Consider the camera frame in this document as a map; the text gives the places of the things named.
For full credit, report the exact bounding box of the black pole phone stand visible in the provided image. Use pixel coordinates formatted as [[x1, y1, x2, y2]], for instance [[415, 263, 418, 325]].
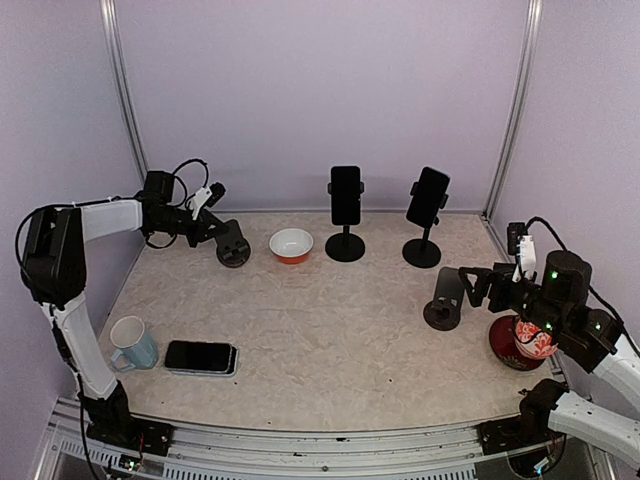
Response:
[[401, 182, 451, 268], [325, 225, 365, 263]]

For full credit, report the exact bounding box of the dark red saucer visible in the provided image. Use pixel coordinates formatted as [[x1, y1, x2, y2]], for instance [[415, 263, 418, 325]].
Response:
[[489, 315, 543, 371]]

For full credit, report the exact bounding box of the orange white bowl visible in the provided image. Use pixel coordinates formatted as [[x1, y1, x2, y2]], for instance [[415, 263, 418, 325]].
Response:
[[269, 228, 314, 265]]

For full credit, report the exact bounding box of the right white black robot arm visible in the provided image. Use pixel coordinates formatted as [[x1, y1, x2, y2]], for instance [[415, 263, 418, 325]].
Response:
[[458, 250, 639, 468]]

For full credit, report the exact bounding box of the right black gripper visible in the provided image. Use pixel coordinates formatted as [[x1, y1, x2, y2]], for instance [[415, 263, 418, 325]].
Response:
[[458, 263, 566, 338]]

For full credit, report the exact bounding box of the red patterned bowl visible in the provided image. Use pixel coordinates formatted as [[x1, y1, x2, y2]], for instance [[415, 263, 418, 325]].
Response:
[[514, 319, 558, 360]]

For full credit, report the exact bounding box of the left aluminium frame post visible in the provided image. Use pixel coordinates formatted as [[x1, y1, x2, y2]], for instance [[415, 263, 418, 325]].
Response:
[[98, 0, 149, 185]]

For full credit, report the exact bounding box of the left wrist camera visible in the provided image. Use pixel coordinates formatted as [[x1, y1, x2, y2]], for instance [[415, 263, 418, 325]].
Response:
[[185, 182, 226, 220]]

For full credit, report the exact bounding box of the aluminium frame post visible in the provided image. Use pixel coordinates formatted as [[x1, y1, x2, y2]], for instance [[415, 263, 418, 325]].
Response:
[[483, 0, 543, 223], [98, 0, 149, 185]]

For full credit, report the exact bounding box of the black teal phone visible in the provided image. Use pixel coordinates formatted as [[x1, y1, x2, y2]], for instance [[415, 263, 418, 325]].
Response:
[[328, 166, 364, 226]]

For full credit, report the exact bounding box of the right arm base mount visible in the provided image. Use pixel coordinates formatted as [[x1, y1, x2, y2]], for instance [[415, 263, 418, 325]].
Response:
[[477, 379, 569, 455]]

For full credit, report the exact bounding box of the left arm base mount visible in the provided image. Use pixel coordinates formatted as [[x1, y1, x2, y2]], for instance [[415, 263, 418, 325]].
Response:
[[79, 382, 174, 457]]

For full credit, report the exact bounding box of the right aluminium frame post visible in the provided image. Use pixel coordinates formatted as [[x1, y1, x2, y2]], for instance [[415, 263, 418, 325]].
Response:
[[483, 0, 543, 223]]

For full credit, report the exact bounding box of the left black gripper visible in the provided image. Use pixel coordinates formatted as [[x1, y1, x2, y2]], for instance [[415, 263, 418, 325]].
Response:
[[150, 206, 229, 247]]

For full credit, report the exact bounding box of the light blue mug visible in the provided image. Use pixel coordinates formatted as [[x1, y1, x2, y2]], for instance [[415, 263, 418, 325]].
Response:
[[109, 316, 159, 373]]

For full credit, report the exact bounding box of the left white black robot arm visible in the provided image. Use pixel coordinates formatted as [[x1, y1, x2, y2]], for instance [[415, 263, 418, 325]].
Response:
[[15, 171, 229, 445]]

